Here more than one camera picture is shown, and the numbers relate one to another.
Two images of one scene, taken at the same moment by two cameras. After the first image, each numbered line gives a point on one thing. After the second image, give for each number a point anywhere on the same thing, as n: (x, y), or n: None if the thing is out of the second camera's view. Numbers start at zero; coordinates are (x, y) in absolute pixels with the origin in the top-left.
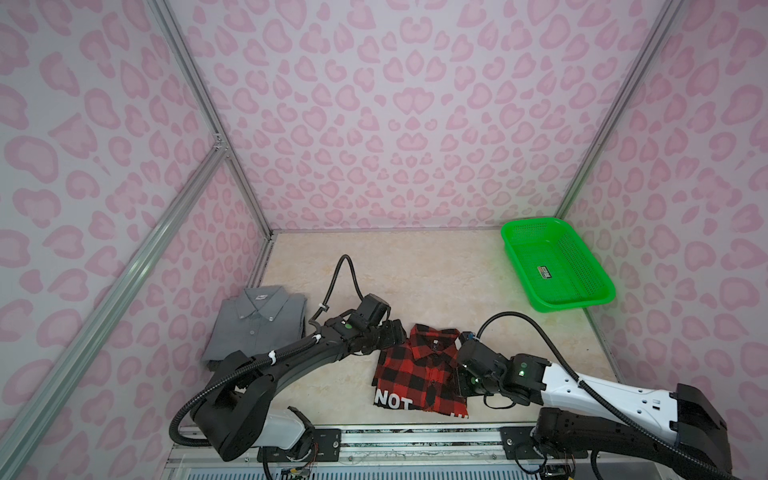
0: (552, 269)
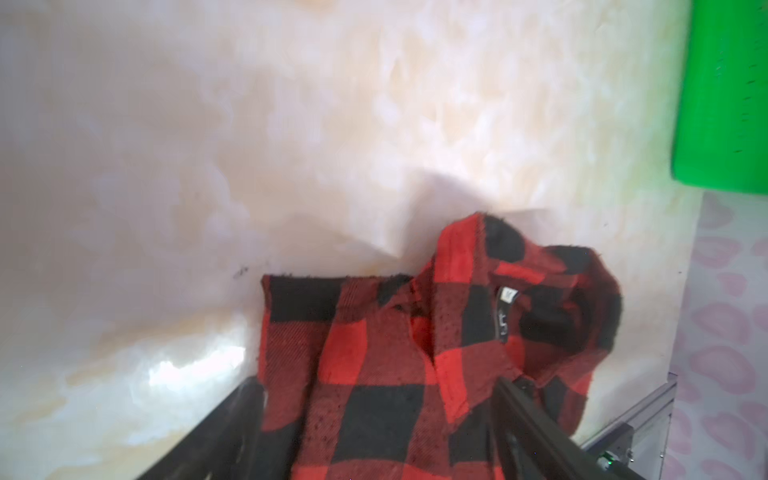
0: (720, 130)
